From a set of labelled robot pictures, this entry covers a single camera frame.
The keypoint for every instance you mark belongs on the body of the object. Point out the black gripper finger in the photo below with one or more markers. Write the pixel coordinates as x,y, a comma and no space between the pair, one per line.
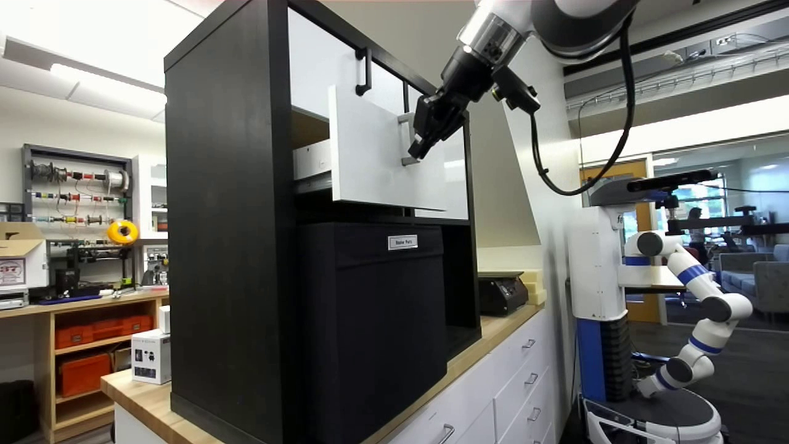
414,140
437,132

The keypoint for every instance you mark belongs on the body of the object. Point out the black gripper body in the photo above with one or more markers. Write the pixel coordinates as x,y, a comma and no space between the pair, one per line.
456,88

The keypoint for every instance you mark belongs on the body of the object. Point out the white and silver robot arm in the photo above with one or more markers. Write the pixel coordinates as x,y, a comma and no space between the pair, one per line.
503,20

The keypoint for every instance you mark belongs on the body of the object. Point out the white blue-banded mobile robot arm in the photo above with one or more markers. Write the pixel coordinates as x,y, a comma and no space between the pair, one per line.
699,285

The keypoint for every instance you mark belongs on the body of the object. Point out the white counter drawer front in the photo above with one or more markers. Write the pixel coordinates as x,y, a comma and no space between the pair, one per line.
422,425
512,359
517,394
524,425

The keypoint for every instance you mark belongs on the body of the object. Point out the black fabric storage bin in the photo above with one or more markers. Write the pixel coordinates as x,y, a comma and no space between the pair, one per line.
360,328

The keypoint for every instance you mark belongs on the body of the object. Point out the white counter with wooden top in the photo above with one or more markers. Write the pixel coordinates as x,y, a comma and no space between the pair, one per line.
501,326

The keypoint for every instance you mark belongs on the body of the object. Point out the black shelf cabinet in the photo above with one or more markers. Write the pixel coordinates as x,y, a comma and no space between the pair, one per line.
223,205

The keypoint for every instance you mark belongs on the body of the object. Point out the white and blue mobile robot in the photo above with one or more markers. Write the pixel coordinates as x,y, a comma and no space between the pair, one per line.
594,272

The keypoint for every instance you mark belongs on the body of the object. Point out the yellow tape roll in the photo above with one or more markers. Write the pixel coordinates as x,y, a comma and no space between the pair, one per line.
123,233

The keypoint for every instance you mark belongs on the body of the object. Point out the grey tool pegboard rack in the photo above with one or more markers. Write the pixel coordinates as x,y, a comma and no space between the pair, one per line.
77,185

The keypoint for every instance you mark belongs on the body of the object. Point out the small white printed box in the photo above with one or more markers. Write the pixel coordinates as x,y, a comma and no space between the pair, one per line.
150,357

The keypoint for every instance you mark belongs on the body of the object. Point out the long orange storage bin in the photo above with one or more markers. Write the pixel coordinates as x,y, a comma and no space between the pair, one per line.
98,331

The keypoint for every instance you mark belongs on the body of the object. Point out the wooden workbench shelf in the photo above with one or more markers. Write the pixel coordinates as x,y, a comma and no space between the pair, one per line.
81,301

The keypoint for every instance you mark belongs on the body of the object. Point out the short orange storage bin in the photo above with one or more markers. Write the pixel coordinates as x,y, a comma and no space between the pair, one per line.
81,374

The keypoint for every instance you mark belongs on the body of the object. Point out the brown cardboard box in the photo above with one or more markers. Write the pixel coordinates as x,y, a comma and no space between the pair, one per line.
14,233

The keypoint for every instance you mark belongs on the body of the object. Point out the white box with label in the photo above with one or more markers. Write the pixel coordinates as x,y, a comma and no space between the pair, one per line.
19,270

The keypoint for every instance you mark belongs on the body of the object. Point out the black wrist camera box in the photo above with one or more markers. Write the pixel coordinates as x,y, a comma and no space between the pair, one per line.
515,90

